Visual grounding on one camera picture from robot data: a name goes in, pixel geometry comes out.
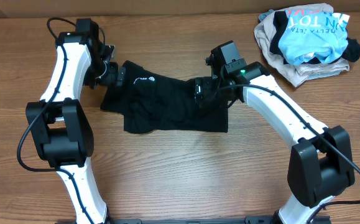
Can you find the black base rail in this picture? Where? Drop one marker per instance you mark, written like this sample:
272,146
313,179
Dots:
198,221

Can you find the beige folded garment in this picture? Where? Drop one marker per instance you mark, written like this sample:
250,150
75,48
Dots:
295,74

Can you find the teal garment in pile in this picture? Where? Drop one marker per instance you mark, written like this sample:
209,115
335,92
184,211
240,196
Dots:
265,15

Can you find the brown cardboard backboard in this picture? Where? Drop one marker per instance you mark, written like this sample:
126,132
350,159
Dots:
72,8

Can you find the black t-shirt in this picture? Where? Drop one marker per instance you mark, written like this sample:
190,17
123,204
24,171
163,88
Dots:
149,101

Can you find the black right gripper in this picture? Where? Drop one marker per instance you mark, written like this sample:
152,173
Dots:
208,94

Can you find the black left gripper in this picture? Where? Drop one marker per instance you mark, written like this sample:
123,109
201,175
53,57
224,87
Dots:
111,78

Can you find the light blue printed t-shirt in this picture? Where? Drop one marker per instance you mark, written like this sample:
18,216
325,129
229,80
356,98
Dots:
312,34

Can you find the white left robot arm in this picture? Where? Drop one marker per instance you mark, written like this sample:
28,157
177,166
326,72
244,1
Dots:
59,127

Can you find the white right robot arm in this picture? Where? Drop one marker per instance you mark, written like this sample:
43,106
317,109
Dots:
319,166

